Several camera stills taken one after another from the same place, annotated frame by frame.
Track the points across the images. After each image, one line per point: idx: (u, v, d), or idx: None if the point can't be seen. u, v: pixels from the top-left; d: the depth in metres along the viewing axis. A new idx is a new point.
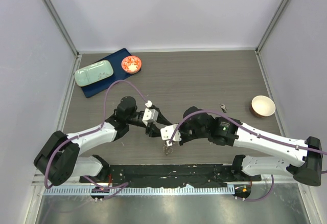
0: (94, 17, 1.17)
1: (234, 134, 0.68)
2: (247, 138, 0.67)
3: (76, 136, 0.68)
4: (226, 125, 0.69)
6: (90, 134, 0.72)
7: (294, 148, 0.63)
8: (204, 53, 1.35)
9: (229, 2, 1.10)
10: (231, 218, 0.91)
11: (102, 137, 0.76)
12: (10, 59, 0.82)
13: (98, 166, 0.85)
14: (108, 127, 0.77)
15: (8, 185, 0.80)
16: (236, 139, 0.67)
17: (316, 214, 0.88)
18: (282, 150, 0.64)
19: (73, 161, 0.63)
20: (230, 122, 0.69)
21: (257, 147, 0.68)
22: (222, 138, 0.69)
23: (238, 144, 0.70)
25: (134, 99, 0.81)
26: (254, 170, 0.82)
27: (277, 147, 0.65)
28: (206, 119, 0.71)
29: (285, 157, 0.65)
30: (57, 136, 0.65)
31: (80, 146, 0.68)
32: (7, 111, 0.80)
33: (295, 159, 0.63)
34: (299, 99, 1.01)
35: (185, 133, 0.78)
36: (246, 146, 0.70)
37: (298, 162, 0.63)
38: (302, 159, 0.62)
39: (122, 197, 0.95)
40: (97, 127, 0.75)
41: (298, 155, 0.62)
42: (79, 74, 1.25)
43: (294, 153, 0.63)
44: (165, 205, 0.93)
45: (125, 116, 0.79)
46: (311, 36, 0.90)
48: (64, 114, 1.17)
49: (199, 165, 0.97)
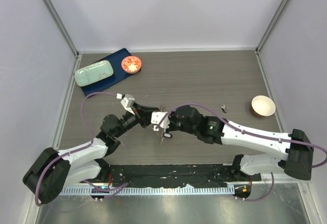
0: (94, 17, 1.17)
1: (220, 133, 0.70)
2: (232, 135, 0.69)
3: (68, 153, 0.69)
4: (213, 124, 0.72)
6: (82, 151, 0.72)
7: (276, 140, 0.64)
8: (204, 53, 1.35)
9: (229, 1, 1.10)
10: (231, 218, 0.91)
11: (93, 153, 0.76)
12: (11, 59, 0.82)
13: (96, 170, 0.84)
14: (99, 143, 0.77)
15: (8, 185, 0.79)
16: (222, 136, 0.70)
17: (316, 215, 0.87)
18: (266, 143, 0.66)
19: (64, 178, 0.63)
20: (216, 121, 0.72)
21: (241, 142, 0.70)
22: (210, 137, 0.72)
23: (227, 142, 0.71)
25: (116, 116, 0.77)
26: (254, 169, 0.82)
27: (261, 141, 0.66)
28: (196, 118, 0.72)
29: (270, 151, 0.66)
30: (48, 153, 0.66)
31: (71, 162, 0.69)
32: (7, 111, 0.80)
33: (278, 152, 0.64)
34: (299, 99, 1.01)
35: (172, 122, 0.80)
36: (234, 143, 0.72)
37: (281, 155, 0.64)
38: (284, 151, 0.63)
39: (122, 197, 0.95)
40: (88, 144, 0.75)
41: (281, 148, 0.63)
42: (79, 74, 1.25)
43: (277, 146, 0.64)
44: (165, 205, 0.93)
45: (112, 133, 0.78)
46: (311, 36, 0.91)
48: (65, 114, 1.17)
49: (199, 165, 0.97)
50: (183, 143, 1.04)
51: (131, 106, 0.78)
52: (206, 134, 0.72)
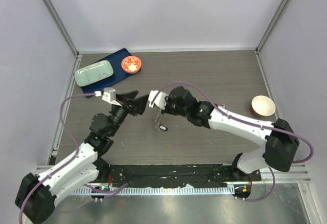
0: (94, 17, 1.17)
1: (209, 115, 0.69)
2: (218, 119, 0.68)
3: (48, 176, 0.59)
4: (204, 107, 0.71)
6: (65, 168, 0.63)
7: (258, 127, 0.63)
8: (204, 53, 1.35)
9: (229, 1, 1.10)
10: (231, 218, 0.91)
11: (82, 164, 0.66)
12: (11, 59, 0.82)
13: (92, 173, 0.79)
14: (85, 150, 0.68)
15: (8, 185, 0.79)
16: (208, 119, 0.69)
17: (316, 214, 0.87)
18: (248, 129, 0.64)
19: (50, 201, 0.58)
20: (208, 105, 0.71)
21: (226, 127, 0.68)
22: (199, 119, 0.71)
23: (214, 126, 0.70)
25: (106, 115, 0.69)
26: (249, 166, 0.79)
27: (244, 127, 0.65)
28: (189, 101, 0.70)
29: (252, 137, 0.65)
30: (25, 183, 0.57)
31: (53, 186, 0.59)
32: (7, 111, 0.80)
33: (259, 137, 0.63)
34: (299, 99, 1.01)
35: (168, 105, 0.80)
36: (220, 128, 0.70)
37: (260, 141, 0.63)
38: (264, 137, 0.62)
39: (122, 197, 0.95)
40: (73, 156, 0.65)
41: (262, 134, 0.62)
42: (79, 74, 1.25)
43: (258, 132, 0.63)
44: (165, 205, 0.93)
45: (103, 134, 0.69)
46: (311, 36, 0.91)
48: (65, 114, 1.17)
49: (199, 165, 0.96)
50: (183, 144, 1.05)
51: (114, 98, 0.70)
52: (195, 116, 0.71)
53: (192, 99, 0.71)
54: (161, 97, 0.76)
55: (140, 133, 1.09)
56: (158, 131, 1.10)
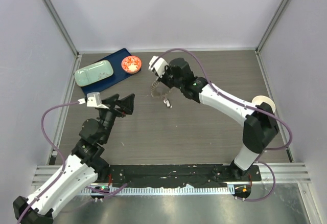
0: (94, 16, 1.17)
1: (200, 90, 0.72)
2: (208, 93, 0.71)
3: (35, 199, 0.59)
4: (197, 82, 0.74)
6: (52, 186, 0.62)
7: (242, 106, 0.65)
8: (204, 53, 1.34)
9: (229, 1, 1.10)
10: (231, 218, 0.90)
11: (70, 179, 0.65)
12: (11, 59, 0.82)
13: (91, 177, 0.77)
14: (72, 164, 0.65)
15: (8, 185, 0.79)
16: (200, 93, 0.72)
17: (316, 214, 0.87)
18: (233, 107, 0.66)
19: (44, 220, 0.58)
20: (203, 82, 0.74)
21: (214, 103, 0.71)
22: (191, 92, 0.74)
23: (203, 101, 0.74)
25: (96, 120, 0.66)
26: (243, 161, 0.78)
27: (229, 105, 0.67)
28: (186, 73, 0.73)
29: (234, 115, 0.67)
30: (16, 206, 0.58)
31: (42, 208, 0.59)
32: (8, 111, 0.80)
33: (240, 115, 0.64)
34: (299, 99, 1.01)
35: (165, 75, 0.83)
36: (209, 104, 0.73)
37: (240, 119, 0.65)
38: (245, 116, 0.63)
39: (122, 197, 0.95)
40: (60, 173, 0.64)
41: (243, 112, 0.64)
42: (79, 74, 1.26)
43: (240, 111, 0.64)
44: (165, 205, 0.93)
45: (94, 140, 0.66)
46: (311, 36, 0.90)
48: (64, 113, 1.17)
49: (199, 165, 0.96)
50: (183, 144, 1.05)
51: (100, 101, 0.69)
52: (189, 88, 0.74)
53: (190, 74, 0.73)
54: (162, 63, 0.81)
55: (140, 133, 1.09)
56: (158, 132, 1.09)
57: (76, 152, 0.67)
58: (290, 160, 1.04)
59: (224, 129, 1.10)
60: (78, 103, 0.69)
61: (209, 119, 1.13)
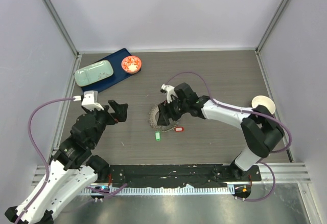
0: (94, 16, 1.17)
1: (201, 105, 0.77)
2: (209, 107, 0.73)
3: (23, 210, 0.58)
4: (199, 99, 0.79)
6: (40, 195, 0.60)
7: (238, 111, 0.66)
8: (204, 53, 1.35)
9: (229, 1, 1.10)
10: (231, 218, 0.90)
11: (56, 185, 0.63)
12: (11, 59, 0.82)
13: (89, 179, 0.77)
14: (55, 171, 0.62)
15: (8, 185, 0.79)
16: (202, 107, 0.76)
17: (316, 215, 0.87)
18: (230, 113, 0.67)
19: None
20: (205, 98, 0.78)
21: (216, 115, 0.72)
22: (196, 110, 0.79)
23: (208, 116, 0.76)
25: (93, 117, 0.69)
26: (245, 162, 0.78)
27: (227, 112, 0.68)
28: (188, 93, 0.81)
29: (234, 121, 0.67)
30: (8, 218, 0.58)
31: (32, 219, 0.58)
32: (7, 111, 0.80)
33: (237, 119, 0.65)
34: (299, 99, 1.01)
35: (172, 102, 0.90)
36: (214, 119, 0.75)
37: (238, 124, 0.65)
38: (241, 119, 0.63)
39: (122, 197, 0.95)
40: (44, 182, 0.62)
41: (240, 116, 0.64)
42: (79, 74, 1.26)
43: (237, 115, 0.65)
44: (165, 205, 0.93)
45: (87, 137, 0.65)
46: (310, 36, 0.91)
48: (64, 114, 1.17)
49: (199, 165, 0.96)
50: (183, 144, 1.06)
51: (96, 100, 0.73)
52: (193, 107, 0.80)
53: (193, 94, 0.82)
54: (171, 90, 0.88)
55: (139, 133, 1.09)
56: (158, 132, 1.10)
57: (58, 157, 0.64)
58: (290, 160, 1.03)
59: (224, 128, 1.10)
60: (74, 99, 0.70)
61: (209, 119, 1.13)
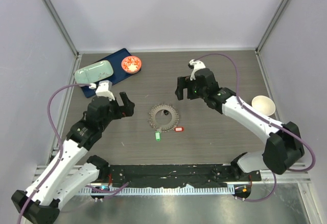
0: (94, 17, 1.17)
1: (223, 101, 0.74)
2: (232, 106, 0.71)
3: (35, 190, 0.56)
4: (222, 92, 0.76)
6: (52, 174, 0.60)
7: (266, 123, 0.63)
8: (204, 53, 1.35)
9: (229, 1, 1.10)
10: (231, 218, 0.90)
11: (70, 164, 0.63)
12: (11, 59, 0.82)
13: (93, 174, 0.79)
14: (69, 149, 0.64)
15: (8, 185, 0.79)
16: (223, 103, 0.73)
17: (316, 214, 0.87)
18: (256, 122, 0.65)
19: (48, 209, 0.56)
20: (228, 93, 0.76)
21: (238, 116, 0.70)
22: (214, 102, 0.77)
23: (226, 113, 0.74)
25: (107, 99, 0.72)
26: (249, 163, 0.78)
27: (253, 119, 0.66)
28: (210, 82, 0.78)
29: (257, 130, 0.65)
30: (16, 200, 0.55)
31: (45, 197, 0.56)
32: (7, 111, 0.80)
33: (263, 132, 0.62)
34: (299, 99, 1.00)
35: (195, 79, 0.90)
36: (232, 117, 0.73)
37: (262, 135, 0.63)
38: (268, 133, 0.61)
39: (122, 197, 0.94)
40: (57, 160, 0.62)
41: (267, 129, 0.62)
42: (79, 74, 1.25)
43: (264, 127, 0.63)
44: (165, 205, 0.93)
45: (100, 117, 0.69)
46: (310, 36, 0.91)
48: (64, 113, 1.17)
49: (199, 165, 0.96)
50: (183, 144, 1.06)
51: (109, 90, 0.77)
52: (212, 98, 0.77)
53: (214, 84, 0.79)
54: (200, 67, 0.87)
55: (139, 133, 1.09)
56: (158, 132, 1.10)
57: (71, 136, 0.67)
58: None
59: (224, 128, 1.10)
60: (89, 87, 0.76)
61: (209, 119, 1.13)
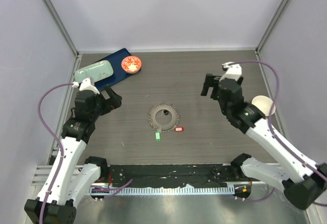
0: (94, 17, 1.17)
1: (252, 123, 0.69)
2: (261, 133, 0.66)
3: (48, 192, 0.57)
4: (249, 111, 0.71)
6: (60, 173, 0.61)
7: (300, 162, 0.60)
8: (204, 53, 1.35)
9: (229, 1, 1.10)
10: (231, 218, 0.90)
11: (73, 160, 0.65)
12: (11, 59, 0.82)
13: (95, 172, 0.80)
14: (69, 146, 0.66)
15: (8, 185, 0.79)
16: (250, 126, 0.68)
17: (316, 215, 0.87)
18: (289, 159, 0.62)
19: (65, 207, 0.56)
20: (256, 113, 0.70)
21: (267, 146, 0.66)
22: (239, 120, 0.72)
23: (250, 135, 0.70)
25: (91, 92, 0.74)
26: (256, 172, 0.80)
27: (286, 155, 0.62)
28: (236, 97, 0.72)
29: (287, 166, 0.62)
30: (31, 208, 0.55)
31: (59, 196, 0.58)
32: (8, 111, 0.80)
33: (296, 172, 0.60)
34: (299, 99, 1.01)
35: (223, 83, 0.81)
36: (258, 141, 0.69)
37: (295, 176, 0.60)
38: (302, 176, 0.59)
39: (123, 197, 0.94)
40: (61, 158, 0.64)
41: (302, 171, 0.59)
42: (79, 74, 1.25)
43: (298, 167, 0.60)
44: (165, 205, 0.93)
45: (88, 109, 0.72)
46: (310, 36, 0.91)
48: (64, 113, 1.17)
49: (199, 165, 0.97)
50: (183, 144, 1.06)
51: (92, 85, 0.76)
52: (237, 116, 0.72)
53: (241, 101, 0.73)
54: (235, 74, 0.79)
55: (139, 133, 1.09)
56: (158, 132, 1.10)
57: (66, 133, 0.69)
58: None
59: (224, 128, 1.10)
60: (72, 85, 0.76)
61: (209, 119, 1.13)
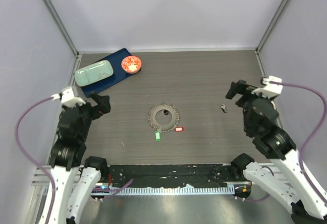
0: (94, 17, 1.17)
1: (282, 155, 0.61)
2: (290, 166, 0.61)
3: None
4: (280, 139, 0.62)
6: (54, 206, 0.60)
7: (324, 201, 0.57)
8: (204, 53, 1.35)
9: (229, 1, 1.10)
10: (231, 218, 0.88)
11: (67, 188, 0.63)
12: (12, 59, 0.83)
13: (93, 181, 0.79)
14: (60, 177, 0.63)
15: (9, 185, 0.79)
16: (280, 158, 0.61)
17: None
18: (312, 196, 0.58)
19: None
20: (286, 141, 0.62)
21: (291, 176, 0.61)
22: (267, 148, 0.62)
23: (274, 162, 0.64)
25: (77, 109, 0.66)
26: (259, 181, 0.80)
27: (309, 191, 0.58)
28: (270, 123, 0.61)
29: (307, 200, 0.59)
30: None
31: None
32: (8, 111, 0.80)
33: (317, 210, 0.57)
34: (299, 99, 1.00)
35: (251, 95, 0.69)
36: (280, 169, 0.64)
37: (314, 212, 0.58)
38: (323, 216, 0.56)
39: (122, 197, 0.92)
40: (53, 190, 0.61)
41: (323, 210, 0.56)
42: (79, 74, 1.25)
43: (320, 206, 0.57)
44: (165, 205, 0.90)
45: (76, 132, 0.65)
46: (310, 36, 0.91)
48: None
49: (199, 165, 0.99)
50: (183, 144, 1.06)
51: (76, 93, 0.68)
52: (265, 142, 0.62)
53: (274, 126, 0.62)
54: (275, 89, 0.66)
55: (139, 133, 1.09)
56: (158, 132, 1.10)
57: (55, 161, 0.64)
58: None
59: (224, 128, 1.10)
60: (52, 99, 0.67)
61: (209, 119, 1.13)
